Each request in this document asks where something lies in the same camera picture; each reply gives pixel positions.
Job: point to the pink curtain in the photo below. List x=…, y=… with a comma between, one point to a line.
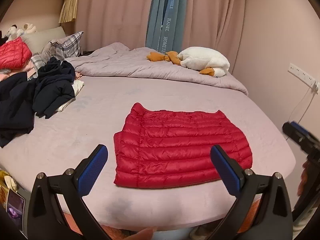
x=215, y=24

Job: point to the beige headboard cushion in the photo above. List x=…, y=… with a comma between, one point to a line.
x=38, y=40

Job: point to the plaid pillow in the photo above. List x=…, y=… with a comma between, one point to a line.
x=61, y=49

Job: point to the small plush toys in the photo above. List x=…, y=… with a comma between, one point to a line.
x=15, y=32

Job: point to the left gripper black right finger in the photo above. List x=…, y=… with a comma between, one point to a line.
x=273, y=218

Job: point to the dark navy clothes pile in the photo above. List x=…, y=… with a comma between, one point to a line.
x=23, y=99

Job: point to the grey folded quilt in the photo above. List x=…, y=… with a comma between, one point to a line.
x=118, y=60

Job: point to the red down jacket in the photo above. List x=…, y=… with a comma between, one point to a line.
x=14, y=54
x=165, y=149

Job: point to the person's hand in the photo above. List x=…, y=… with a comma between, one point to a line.
x=145, y=234

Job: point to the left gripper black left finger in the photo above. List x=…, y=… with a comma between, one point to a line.
x=57, y=209

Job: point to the white goose plush toy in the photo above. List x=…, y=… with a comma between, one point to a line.
x=204, y=60

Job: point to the white wall power strip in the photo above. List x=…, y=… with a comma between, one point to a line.
x=303, y=76

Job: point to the grey-blue curtain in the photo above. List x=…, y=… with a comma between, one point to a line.
x=166, y=25

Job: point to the phone on nightstand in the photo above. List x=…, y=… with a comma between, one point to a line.
x=15, y=208

